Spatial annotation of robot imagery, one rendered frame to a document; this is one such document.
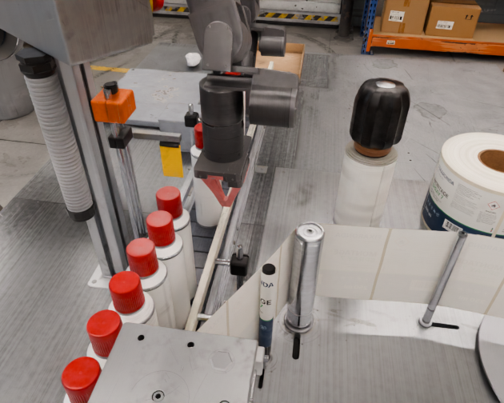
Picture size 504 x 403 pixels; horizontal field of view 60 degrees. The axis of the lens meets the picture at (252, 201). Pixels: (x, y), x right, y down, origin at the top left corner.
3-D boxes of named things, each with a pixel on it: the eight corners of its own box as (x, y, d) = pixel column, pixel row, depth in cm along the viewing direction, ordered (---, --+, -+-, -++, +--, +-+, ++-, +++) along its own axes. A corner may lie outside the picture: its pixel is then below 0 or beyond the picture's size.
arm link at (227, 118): (205, 64, 57) (193, 82, 53) (256, 68, 56) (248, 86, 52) (207, 112, 62) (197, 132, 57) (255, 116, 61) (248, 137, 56)
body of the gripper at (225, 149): (252, 146, 67) (252, 101, 62) (240, 185, 59) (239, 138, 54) (210, 142, 67) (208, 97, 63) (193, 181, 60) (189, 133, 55)
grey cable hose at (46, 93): (90, 225, 54) (41, 59, 41) (63, 221, 55) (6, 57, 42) (102, 207, 57) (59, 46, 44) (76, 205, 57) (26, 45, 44)
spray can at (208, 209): (220, 230, 83) (215, 136, 70) (194, 227, 83) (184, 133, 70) (226, 213, 87) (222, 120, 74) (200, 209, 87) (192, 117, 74)
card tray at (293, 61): (298, 85, 147) (300, 73, 144) (223, 80, 150) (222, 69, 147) (304, 53, 170) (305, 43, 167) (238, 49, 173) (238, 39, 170)
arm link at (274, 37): (242, 0, 108) (235, 5, 101) (288, 1, 106) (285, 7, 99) (242, 49, 114) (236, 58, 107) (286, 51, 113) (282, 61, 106)
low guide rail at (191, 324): (185, 367, 59) (184, 358, 58) (176, 365, 59) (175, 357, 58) (274, 67, 142) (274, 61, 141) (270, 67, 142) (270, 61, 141)
